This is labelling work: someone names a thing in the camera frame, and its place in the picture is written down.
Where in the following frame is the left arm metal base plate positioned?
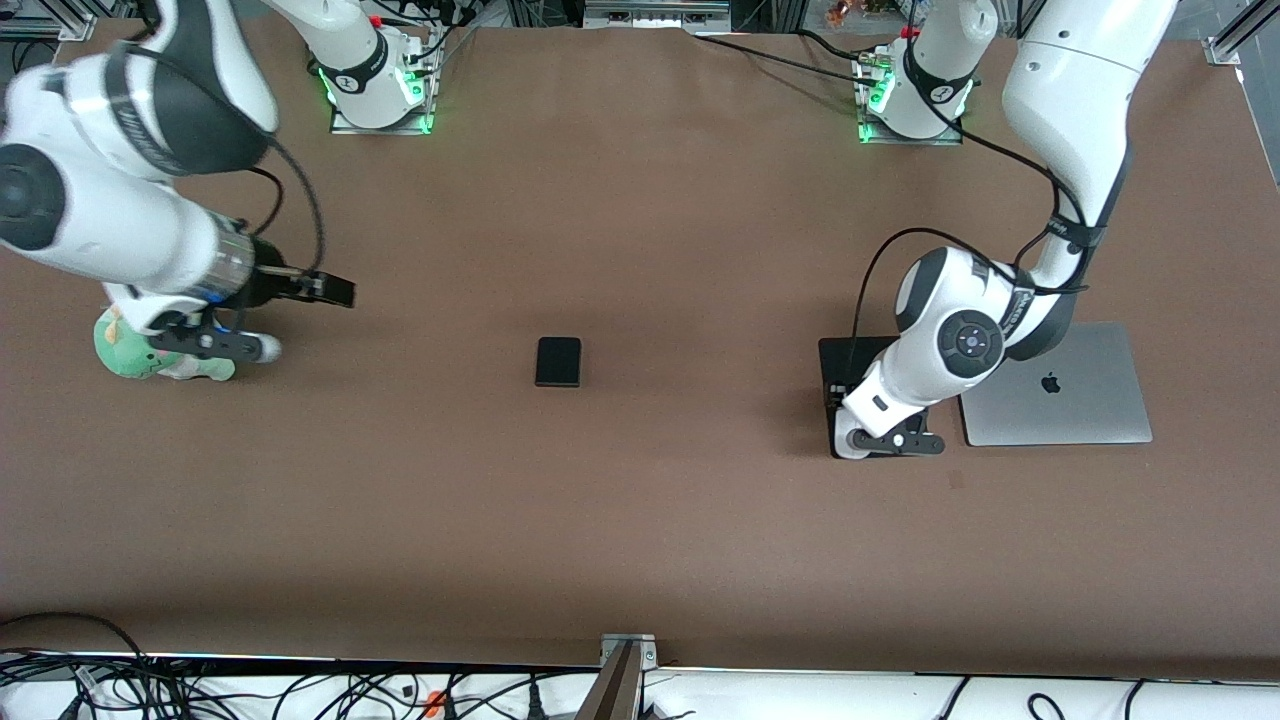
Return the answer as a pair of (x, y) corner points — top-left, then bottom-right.
(857, 50), (966, 147)

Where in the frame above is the grey metal frame box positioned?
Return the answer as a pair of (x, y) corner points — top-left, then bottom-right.
(585, 0), (731, 29)

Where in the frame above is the black mouse pad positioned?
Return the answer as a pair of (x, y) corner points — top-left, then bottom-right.
(818, 335), (946, 460)

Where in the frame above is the short black table cable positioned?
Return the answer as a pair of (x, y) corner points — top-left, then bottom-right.
(797, 28), (887, 64)

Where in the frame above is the aluminium corner rail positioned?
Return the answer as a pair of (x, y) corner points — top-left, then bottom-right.
(0, 0), (96, 41)

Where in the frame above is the silver closed laptop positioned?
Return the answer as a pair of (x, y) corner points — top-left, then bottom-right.
(958, 321), (1154, 447)

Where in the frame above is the aluminium corner bracket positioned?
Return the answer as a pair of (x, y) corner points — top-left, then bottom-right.
(1204, 0), (1280, 67)

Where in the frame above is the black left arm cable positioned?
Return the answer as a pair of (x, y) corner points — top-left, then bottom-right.
(850, 60), (1131, 386)

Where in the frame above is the metal table edge bracket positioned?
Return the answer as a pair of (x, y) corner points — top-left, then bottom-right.
(600, 633), (659, 669)

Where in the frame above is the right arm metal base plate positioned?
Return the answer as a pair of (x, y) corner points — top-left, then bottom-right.
(328, 30), (434, 136)

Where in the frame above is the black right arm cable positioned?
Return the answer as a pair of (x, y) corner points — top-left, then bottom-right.
(245, 130), (327, 277)

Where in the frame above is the green dinosaur plush toy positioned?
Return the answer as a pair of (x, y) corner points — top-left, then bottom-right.
(93, 305), (236, 383)

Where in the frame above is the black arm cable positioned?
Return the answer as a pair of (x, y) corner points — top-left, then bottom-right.
(850, 60), (1131, 386)
(245, 130), (327, 277)

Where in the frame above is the black phone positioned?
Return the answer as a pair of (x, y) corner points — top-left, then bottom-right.
(534, 336), (583, 389)

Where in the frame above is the black looped floor cable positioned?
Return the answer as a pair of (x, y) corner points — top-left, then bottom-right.
(0, 612), (153, 701)

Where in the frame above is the long black table cable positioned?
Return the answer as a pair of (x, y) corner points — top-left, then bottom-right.
(690, 33), (881, 87)

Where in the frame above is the aluminium beam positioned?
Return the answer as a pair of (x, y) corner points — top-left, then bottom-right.
(575, 640), (641, 720)

